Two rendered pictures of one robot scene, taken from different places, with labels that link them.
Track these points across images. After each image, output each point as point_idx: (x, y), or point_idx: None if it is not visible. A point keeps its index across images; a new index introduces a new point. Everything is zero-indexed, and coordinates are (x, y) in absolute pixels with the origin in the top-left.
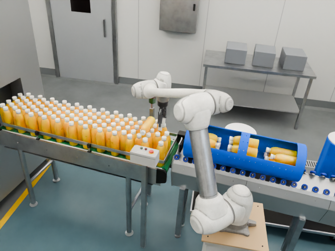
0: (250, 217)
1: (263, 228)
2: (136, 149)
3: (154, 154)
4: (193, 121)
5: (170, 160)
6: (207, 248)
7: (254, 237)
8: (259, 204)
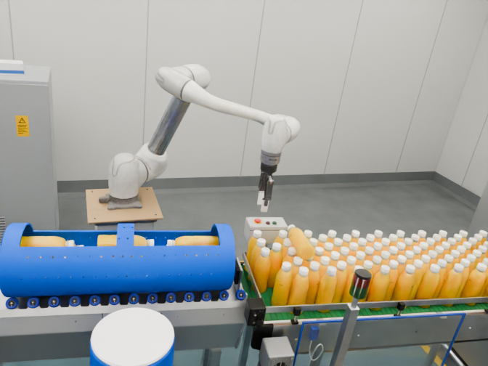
0: (104, 208)
1: (89, 202)
2: (278, 221)
3: (250, 220)
4: None
5: (242, 282)
6: None
7: (99, 195)
8: (91, 221)
